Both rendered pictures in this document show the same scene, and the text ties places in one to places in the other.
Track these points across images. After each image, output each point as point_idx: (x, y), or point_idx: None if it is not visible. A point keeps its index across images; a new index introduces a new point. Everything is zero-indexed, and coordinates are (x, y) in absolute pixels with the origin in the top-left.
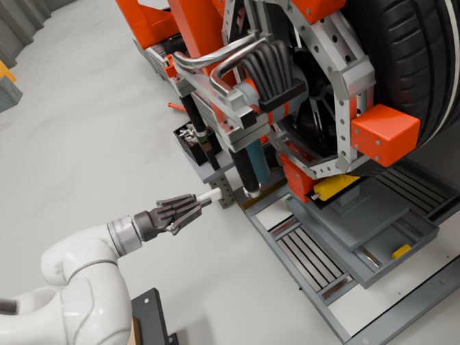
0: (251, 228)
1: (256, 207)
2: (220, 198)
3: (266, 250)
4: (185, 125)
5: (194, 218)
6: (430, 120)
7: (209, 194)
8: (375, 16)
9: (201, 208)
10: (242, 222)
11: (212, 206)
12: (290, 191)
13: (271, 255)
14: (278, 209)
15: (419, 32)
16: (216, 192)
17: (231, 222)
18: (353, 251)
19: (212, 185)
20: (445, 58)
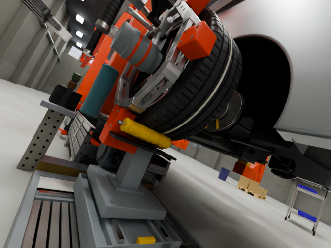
0: (21, 189)
1: (48, 173)
2: (65, 40)
3: (11, 208)
4: None
5: (36, 5)
6: (215, 70)
7: (63, 27)
8: (209, 15)
9: (48, 17)
10: (19, 181)
11: (9, 162)
12: (90, 166)
13: (10, 213)
14: (64, 184)
15: (221, 27)
16: (68, 33)
17: (10, 176)
18: (104, 221)
19: (35, 137)
20: (227, 46)
